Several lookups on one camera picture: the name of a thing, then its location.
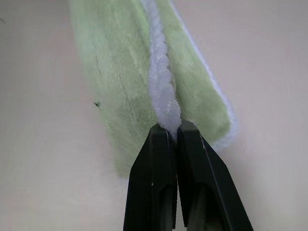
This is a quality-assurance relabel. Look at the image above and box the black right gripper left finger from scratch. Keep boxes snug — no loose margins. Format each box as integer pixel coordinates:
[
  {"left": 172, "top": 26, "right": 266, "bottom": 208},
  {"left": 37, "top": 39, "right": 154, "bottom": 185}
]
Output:
[{"left": 123, "top": 123, "right": 178, "bottom": 231}]

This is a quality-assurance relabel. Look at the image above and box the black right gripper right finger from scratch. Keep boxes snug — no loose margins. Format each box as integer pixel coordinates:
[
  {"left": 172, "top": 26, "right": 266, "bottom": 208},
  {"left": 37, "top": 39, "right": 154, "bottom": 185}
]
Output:
[{"left": 177, "top": 121, "right": 255, "bottom": 231}]

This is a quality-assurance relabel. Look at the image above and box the fluffy two-sided towel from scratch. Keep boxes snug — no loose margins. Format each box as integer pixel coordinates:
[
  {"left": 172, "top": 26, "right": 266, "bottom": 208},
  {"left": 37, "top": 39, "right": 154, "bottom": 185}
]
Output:
[{"left": 68, "top": 0, "right": 239, "bottom": 180}]

